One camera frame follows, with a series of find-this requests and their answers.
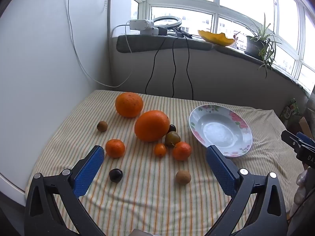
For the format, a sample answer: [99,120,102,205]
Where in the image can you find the short white cable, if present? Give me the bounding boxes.
[112,24,130,38]

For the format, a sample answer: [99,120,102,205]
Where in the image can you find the striped table cloth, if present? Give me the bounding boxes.
[25,90,306,236]

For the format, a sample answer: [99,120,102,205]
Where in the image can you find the black ring light mount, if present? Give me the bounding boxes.
[172,27,193,39]

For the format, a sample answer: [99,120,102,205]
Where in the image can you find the grey window sill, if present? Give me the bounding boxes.
[213,45,315,96]

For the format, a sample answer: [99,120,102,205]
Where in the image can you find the white ring light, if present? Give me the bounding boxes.
[151,16,183,30]

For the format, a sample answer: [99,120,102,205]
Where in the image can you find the small orange mandarin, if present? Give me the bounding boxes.
[154,143,167,156]

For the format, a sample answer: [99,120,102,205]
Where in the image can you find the potted green plant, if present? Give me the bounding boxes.
[233,12,283,79]

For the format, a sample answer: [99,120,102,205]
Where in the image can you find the oval large orange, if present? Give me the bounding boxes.
[134,110,170,142]

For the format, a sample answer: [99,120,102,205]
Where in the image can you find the round large orange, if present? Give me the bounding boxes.
[115,92,144,118]

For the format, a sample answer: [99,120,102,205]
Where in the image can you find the white framed window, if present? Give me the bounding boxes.
[132,0,315,91]

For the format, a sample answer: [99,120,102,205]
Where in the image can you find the cardboard box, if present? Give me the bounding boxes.
[296,117,314,138]

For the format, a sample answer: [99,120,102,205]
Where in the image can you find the green packet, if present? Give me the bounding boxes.
[283,98,301,122]

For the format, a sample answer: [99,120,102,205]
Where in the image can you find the grey sill cover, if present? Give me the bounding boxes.
[116,34,214,54]

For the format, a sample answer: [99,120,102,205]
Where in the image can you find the floral white plate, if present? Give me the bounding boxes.
[189,104,253,158]

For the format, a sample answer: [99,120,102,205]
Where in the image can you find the black cable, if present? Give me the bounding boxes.
[145,36,168,94]
[172,36,181,98]
[187,38,194,100]

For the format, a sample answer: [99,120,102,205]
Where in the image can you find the yellow bowl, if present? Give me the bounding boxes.
[197,29,236,47]

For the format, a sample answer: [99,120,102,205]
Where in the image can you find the white cabinet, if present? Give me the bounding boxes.
[0,0,111,202]

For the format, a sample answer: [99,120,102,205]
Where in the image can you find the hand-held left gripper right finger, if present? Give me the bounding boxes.
[206,145,288,236]

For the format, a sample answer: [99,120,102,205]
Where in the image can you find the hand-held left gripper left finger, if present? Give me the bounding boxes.
[24,145,106,236]

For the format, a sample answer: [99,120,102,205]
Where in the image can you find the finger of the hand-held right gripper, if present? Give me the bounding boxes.
[281,130,302,150]
[296,132,315,148]

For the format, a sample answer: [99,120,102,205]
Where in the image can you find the person's right hand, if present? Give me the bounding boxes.
[290,169,310,215]

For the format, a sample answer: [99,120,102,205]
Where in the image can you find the green brown plum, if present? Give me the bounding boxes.
[165,131,181,147]

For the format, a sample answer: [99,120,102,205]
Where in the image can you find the white power adapter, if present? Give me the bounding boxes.
[129,20,154,30]

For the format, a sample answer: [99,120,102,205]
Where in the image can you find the long white cable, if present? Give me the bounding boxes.
[67,0,134,88]

